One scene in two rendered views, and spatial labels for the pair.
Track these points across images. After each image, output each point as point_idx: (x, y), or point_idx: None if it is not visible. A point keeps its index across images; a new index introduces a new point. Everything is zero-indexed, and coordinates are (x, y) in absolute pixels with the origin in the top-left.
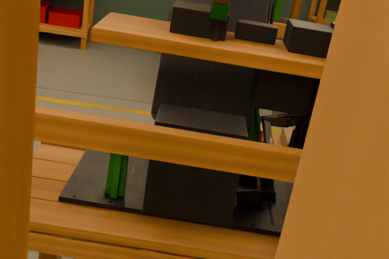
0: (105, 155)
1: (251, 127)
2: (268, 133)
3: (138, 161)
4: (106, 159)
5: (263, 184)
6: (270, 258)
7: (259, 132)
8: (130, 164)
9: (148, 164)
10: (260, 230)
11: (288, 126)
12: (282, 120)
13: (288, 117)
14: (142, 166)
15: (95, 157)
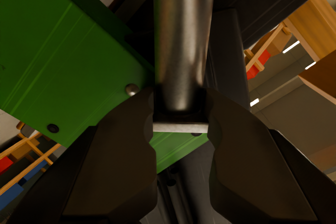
0: None
1: (232, 16)
2: None
3: None
4: None
5: None
6: None
7: (124, 43)
8: None
9: None
10: None
11: (35, 210)
12: (219, 151)
13: (302, 202)
14: None
15: None
